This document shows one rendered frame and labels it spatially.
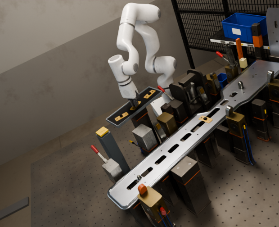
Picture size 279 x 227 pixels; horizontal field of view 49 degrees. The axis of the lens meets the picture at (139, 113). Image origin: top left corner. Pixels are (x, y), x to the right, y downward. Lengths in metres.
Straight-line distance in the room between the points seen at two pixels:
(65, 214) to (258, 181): 1.22
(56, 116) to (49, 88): 0.41
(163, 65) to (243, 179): 0.91
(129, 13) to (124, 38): 0.16
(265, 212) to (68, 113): 3.00
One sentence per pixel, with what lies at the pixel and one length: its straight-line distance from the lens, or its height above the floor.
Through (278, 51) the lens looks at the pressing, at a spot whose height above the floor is 1.04.
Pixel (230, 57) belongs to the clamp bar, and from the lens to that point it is 2.11.
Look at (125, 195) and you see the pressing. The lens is 1.61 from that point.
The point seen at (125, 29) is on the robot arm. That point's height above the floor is 1.59.
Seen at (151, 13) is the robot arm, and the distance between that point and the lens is 1.96.
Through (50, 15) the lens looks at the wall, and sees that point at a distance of 3.74.
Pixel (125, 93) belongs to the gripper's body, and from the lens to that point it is 1.81.
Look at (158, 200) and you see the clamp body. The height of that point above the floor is 1.06.
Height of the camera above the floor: 2.15
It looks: 33 degrees down
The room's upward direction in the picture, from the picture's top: 24 degrees counter-clockwise
